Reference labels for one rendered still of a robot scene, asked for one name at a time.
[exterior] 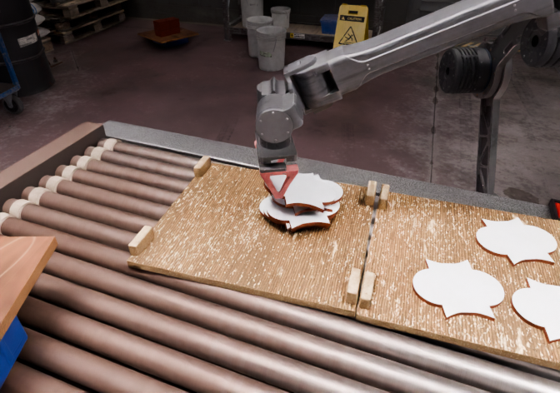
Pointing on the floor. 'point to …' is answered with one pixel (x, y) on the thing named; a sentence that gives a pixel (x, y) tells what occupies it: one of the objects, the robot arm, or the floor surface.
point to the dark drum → (22, 39)
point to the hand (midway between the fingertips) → (276, 183)
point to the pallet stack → (77, 2)
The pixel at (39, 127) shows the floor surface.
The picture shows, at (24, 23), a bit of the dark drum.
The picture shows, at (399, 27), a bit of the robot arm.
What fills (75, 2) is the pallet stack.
